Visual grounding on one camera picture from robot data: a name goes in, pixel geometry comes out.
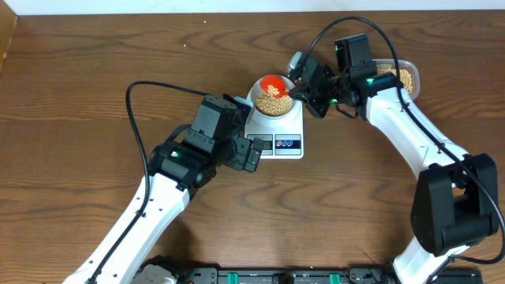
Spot red plastic measuring scoop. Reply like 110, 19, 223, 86
260, 75, 289, 99

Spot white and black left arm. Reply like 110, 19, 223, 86
66, 95, 263, 283

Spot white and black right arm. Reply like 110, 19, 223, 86
287, 34, 504, 283

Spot white digital kitchen scale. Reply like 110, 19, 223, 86
245, 100, 305, 159

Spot grey plastic bowl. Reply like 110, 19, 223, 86
249, 75, 295, 114

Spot soybeans in bowl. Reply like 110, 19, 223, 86
256, 92, 292, 117

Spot clear tub of soybeans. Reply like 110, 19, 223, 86
374, 59, 421, 99

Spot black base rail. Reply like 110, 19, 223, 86
133, 255, 484, 284

